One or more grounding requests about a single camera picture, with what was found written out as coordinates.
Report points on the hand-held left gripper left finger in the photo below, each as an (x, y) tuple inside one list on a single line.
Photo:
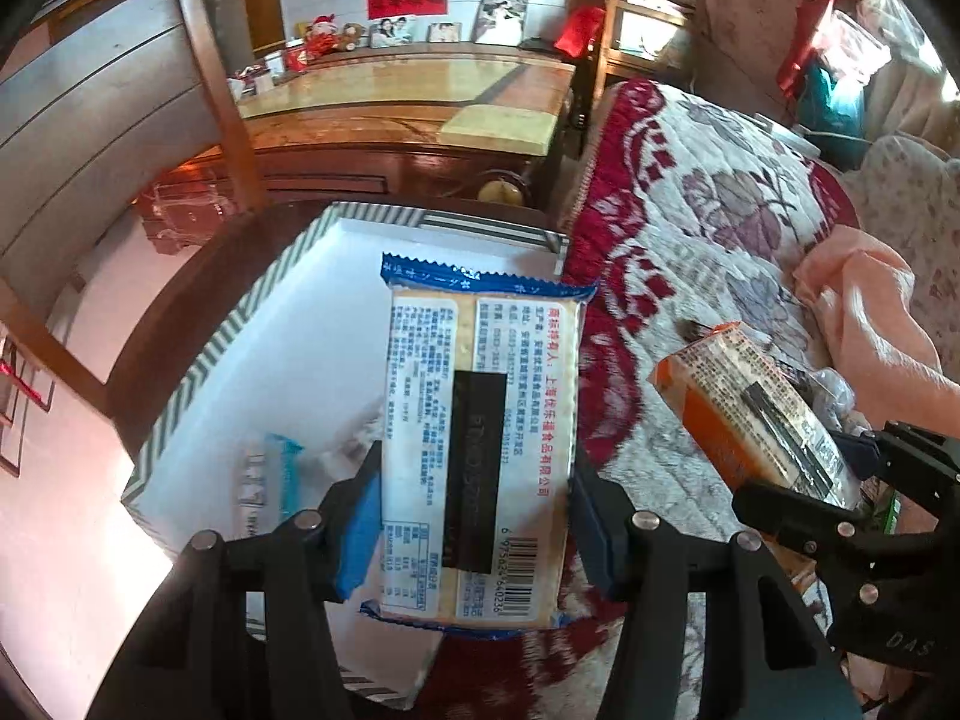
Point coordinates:
[(360, 532)]

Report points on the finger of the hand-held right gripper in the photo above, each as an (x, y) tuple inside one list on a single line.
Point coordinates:
[(787, 514), (862, 454)]

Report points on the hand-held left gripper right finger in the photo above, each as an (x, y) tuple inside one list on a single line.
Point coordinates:
[(592, 532)]

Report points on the small light blue packet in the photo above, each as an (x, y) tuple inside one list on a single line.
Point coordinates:
[(277, 472)]

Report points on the orange cracker packet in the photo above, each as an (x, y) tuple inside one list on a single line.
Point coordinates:
[(720, 382)]

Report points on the white striped cardboard box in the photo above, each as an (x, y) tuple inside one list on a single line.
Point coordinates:
[(315, 315)]

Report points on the blue cracker packet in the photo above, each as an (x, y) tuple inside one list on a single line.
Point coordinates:
[(480, 330)]

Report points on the pink cloth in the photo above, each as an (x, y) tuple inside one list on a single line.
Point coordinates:
[(877, 300)]

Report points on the white floral bedding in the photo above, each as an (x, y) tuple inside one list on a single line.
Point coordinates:
[(915, 195)]

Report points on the red floral quilted blanket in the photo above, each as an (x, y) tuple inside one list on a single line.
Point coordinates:
[(675, 240)]

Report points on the yellow round object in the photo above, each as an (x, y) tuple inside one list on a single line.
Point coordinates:
[(501, 190)]

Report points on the teal bag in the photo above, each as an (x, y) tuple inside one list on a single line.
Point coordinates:
[(829, 97)]

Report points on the red plastic bag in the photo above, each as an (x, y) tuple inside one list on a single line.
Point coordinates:
[(187, 202)]

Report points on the wooden cabinet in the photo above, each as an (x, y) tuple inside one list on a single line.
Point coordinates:
[(360, 157)]

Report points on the pale yellow pad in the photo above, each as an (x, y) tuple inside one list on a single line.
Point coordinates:
[(499, 129)]

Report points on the red ribbon cloth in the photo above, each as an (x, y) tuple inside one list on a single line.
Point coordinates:
[(806, 7)]

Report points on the white cups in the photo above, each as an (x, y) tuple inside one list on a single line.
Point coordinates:
[(251, 82)]

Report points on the red tin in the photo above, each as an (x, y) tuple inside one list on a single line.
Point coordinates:
[(296, 60)]

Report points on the brown plush bear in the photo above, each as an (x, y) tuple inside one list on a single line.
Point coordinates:
[(352, 37)]

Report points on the red plush toy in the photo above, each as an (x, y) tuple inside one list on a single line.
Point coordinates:
[(321, 36)]

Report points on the wooden rack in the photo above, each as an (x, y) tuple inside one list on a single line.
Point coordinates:
[(609, 22)]

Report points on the red cloth on rack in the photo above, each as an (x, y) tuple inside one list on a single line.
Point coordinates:
[(581, 31)]

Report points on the medium framed photo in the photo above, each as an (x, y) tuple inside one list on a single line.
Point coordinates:
[(391, 31)]

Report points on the small framed photo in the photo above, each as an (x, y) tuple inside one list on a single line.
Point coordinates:
[(444, 32)]

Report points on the large framed photo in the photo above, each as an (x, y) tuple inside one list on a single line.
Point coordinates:
[(500, 21)]

